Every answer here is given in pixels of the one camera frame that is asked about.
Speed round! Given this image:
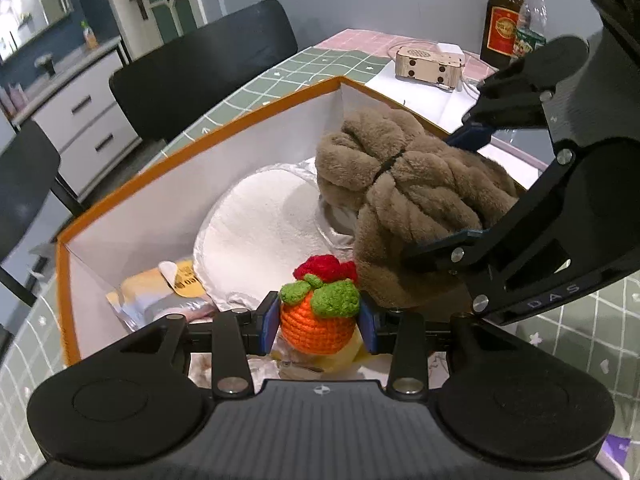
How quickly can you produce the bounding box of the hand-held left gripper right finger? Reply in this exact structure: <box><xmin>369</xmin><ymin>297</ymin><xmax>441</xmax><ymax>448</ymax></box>
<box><xmin>359</xmin><ymin>292</ymin><xmax>518</xmax><ymax>398</ymax></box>

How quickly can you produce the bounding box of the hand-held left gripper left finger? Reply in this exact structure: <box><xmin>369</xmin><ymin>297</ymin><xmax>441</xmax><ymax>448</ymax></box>
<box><xmin>117</xmin><ymin>291</ymin><xmax>280</xmax><ymax>398</ymax></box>

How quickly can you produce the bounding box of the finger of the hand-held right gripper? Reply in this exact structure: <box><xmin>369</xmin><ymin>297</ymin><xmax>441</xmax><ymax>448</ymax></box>
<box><xmin>402</xmin><ymin>145</ymin><xmax>586</xmax><ymax>313</ymax></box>
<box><xmin>444</xmin><ymin>35</ymin><xmax>592</xmax><ymax>154</ymax></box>

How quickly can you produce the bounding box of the yellow cloth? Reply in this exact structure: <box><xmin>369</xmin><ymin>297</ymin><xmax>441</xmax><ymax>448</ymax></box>
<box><xmin>272</xmin><ymin>332</ymin><xmax>366</xmax><ymax>371</ymax></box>

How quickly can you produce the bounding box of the orange crochet fruit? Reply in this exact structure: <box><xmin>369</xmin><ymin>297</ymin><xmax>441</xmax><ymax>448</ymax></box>
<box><xmin>279</xmin><ymin>255</ymin><xmax>362</xmax><ymax>357</ymax></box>

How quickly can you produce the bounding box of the brown braided plush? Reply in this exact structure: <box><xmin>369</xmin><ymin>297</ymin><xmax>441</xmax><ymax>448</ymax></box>
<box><xmin>315</xmin><ymin>107</ymin><xmax>526</xmax><ymax>311</ymax></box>

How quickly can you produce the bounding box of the white round pad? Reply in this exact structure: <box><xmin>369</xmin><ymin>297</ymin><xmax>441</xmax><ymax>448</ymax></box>
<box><xmin>192</xmin><ymin>157</ymin><xmax>361</xmax><ymax>313</ymax></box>

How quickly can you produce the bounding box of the silver foil packet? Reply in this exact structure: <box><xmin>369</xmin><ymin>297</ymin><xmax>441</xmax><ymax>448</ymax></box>
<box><xmin>106</xmin><ymin>259</ymin><xmax>216</xmax><ymax>333</ymax></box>

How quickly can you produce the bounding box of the orange cardboard box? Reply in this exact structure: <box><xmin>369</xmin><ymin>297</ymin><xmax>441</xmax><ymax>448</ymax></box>
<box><xmin>56</xmin><ymin>76</ymin><xmax>546</xmax><ymax>366</ymax></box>

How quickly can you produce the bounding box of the green packet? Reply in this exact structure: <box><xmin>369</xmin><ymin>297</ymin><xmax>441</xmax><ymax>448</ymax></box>
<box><xmin>512</xmin><ymin>27</ymin><xmax>548</xmax><ymax>58</ymax></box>

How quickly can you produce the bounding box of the brown glass bottle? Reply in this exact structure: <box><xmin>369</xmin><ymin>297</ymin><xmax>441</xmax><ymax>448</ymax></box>
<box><xmin>480</xmin><ymin>0</ymin><xmax>523</xmax><ymax>68</ymax></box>

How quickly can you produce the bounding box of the clear plastic bottle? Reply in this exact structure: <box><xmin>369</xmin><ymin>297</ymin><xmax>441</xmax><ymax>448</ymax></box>
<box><xmin>517</xmin><ymin>0</ymin><xmax>548</xmax><ymax>36</ymax></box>

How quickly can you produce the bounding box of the green checked tablecloth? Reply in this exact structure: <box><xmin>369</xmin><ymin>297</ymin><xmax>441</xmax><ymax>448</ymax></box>
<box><xmin>0</xmin><ymin>29</ymin><xmax>640</xmax><ymax>480</ymax></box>

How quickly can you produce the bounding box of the purple tissue pack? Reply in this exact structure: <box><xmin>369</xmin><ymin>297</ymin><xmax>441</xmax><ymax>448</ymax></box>
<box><xmin>595</xmin><ymin>432</ymin><xmax>633</xmax><ymax>480</ymax></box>

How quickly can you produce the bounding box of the black chair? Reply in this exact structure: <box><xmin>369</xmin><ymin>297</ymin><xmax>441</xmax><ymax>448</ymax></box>
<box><xmin>0</xmin><ymin>120</ymin><xmax>86</xmax><ymax>306</ymax></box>
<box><xmin>109</xmin><ymin>0</ymin><xmax>299</xmax><ymax>146</ymax></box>

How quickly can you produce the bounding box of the white drawer cabinet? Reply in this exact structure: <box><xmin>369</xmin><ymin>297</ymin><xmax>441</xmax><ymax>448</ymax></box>
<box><xmin>10</xmin><ymin>35</ymin><xmax>143</xmax><ymax>201</ymax></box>

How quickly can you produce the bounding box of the white glass panel door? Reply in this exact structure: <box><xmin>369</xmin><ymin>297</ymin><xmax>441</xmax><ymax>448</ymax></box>
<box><xmin>97</xmin><ymin>0</ymin><xmax>226</xmax><ymax>63</ymax></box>

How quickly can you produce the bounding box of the wall mirror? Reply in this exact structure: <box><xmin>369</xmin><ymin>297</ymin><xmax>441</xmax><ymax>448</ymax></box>
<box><xmin>0</xmin><ymin>0</ymin><xmax>75</xmax><ymax>63</ymax></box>

